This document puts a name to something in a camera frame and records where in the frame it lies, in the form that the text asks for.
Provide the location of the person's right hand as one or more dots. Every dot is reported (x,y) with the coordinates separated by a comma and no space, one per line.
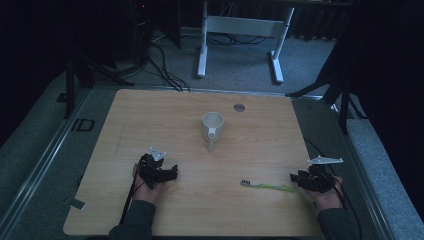
(328,196)

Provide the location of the black tripod stand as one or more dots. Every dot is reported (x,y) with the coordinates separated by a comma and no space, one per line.
(83,66)
(336,86)

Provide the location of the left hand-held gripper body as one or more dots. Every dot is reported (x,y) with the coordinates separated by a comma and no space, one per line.
(151,168)

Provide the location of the grey table grommet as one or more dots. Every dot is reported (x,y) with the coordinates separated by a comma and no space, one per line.
(239,107)

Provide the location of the green toothbrush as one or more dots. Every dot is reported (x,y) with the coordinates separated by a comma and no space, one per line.
(266,186)

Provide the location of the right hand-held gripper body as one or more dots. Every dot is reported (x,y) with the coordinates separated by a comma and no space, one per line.
(318,175)

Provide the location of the person's left hand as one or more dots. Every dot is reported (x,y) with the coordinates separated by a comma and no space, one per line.
(146,190)

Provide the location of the white metal stand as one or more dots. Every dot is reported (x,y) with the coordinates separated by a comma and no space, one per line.
(241,28)

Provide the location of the white cup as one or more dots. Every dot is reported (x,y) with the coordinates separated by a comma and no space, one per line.
(212,128)

